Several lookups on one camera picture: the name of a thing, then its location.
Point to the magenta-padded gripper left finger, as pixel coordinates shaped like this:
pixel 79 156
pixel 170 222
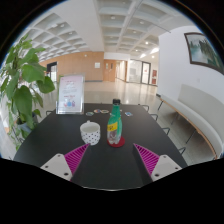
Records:
pixel 77 157

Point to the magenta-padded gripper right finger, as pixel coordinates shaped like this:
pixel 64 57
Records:
pixel 148 158

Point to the green plastic drink bottle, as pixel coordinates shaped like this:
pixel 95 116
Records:
pixel 114 125

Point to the white mug with black dots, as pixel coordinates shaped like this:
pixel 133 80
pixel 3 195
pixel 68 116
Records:
pixel 90 134

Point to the small green round sticker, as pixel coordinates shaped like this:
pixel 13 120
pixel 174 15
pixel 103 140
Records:
pixel 90 113

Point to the small blue card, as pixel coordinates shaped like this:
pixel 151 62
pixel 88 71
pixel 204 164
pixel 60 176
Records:
pixel 128 114

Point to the grey plant pot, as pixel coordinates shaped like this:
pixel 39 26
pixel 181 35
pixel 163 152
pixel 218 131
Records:
pixel 26 126

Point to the clear acrylic sign stand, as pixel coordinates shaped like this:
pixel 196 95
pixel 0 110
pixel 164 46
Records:
pixel 70 93

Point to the long white bench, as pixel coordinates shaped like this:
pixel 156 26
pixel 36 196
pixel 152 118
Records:
pixel 200 113

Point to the glass double door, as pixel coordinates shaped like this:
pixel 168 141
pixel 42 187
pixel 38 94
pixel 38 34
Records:
pixel 139 71

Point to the large green leafy plant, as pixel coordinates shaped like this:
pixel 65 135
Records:
pixel 25 73

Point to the recessed ceiling lights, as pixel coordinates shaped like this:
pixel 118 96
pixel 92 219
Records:
pixel 154 50

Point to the framed landscape picture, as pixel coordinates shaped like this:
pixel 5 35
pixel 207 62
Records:
pixel 203 50

